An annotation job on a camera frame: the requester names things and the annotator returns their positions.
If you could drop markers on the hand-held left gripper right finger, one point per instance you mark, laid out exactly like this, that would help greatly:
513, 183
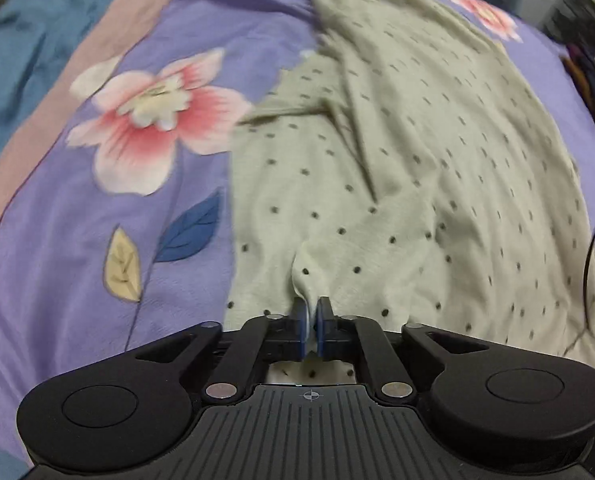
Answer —
321, 325

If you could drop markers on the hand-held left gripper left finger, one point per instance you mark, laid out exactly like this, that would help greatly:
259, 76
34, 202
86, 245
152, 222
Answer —
303, 324

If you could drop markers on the pale green dotted garment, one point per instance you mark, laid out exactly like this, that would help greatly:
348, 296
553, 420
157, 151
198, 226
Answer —
407, 170

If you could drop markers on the purple floral bed sheet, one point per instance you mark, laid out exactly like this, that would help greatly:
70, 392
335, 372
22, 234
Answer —
142, 240

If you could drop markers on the teal blanket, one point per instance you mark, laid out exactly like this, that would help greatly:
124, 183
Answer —
22, 55

